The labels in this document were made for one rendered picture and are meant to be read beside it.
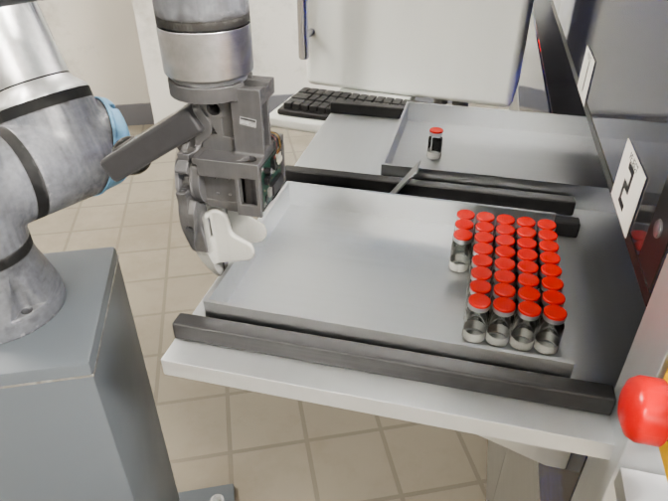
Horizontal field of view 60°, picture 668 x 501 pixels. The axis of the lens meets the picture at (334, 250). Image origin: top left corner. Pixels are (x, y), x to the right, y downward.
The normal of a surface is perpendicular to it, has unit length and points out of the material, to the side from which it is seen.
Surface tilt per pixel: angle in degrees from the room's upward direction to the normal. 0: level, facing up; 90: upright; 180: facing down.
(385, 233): 0
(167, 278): 0
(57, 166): 72
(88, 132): 64
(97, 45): 90
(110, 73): 90
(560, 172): 0
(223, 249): 93
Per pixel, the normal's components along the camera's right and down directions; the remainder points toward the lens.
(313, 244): 0.00, -0.83
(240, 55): 0.77, 0.37
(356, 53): -0.35, 0.53
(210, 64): 0.26, 0.54
